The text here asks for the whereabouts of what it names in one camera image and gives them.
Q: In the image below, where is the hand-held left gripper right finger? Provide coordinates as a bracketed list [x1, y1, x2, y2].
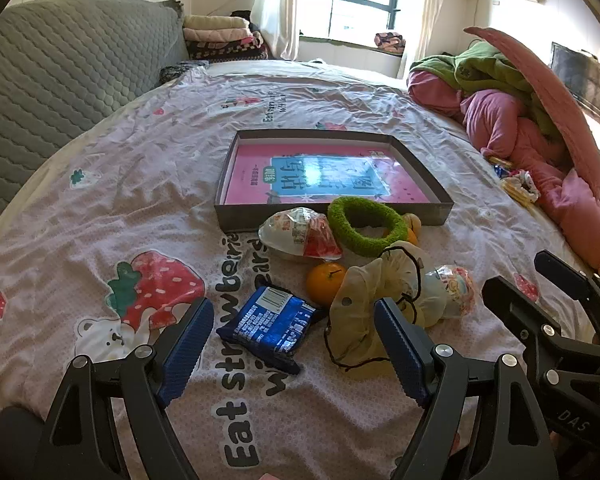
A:
[372, 297, 561, 480]

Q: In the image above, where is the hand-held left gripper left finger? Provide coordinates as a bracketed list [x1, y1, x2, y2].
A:
[35, 297, 216, 480]

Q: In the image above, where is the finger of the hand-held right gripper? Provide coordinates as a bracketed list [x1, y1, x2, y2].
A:
[481, 276, 600, 391]
[534, 250, 600, 346]

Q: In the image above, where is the clear red snack packet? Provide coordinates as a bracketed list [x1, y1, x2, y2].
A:
[422, 263, 478, 328]
[257, 206, 344, 263]

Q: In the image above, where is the cream plush toy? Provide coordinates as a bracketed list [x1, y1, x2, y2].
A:
[322, 240, 428, 373]

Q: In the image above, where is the blue biscuit packet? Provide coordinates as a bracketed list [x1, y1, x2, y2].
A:
[215, 284, 326, 376]

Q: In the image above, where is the green fuzzy ring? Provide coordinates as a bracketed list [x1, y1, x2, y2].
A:
[327, 196, 410, 258]

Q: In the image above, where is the grey cardboard box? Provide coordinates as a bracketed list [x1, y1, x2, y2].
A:
[214, 129, 455, 233]

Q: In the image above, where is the yellow snack packet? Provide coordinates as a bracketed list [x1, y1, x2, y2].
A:
[502, 180, 536, 206]

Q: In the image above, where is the pink quilt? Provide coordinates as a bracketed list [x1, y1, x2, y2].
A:
[406, 70, 600, 278]

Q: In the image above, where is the printed bed sheet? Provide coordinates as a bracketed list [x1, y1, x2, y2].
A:
[0, 57, 600, 480]

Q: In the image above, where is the pink book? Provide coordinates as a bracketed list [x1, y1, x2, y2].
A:
[225, 142, 438, 206]

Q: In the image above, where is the green blanket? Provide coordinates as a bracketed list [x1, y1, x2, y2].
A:
[409, 40, 561, 136]

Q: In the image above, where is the blue patterned cloth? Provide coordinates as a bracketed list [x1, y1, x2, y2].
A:
[160, 60, 209, 83]

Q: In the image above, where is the patterned cushion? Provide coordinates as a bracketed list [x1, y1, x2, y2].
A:
[374, 31, 407, 53]

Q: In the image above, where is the grey quilted headboard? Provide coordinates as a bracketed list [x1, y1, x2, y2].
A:
[0, 0, 191, 251]

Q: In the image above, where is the white curtain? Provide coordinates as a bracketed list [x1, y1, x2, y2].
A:
[420, 0, 473, 58]
[250, 0, 311, 61]

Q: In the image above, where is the dark checked folded blanket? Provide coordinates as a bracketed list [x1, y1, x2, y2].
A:
[187, 38, 271, 63]

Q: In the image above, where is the cream folded blanket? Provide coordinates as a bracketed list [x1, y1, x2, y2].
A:
[182, 14, 251, 31]

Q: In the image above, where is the dark wall television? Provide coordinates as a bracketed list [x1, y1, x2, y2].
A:
[550, 42, 600, 122]

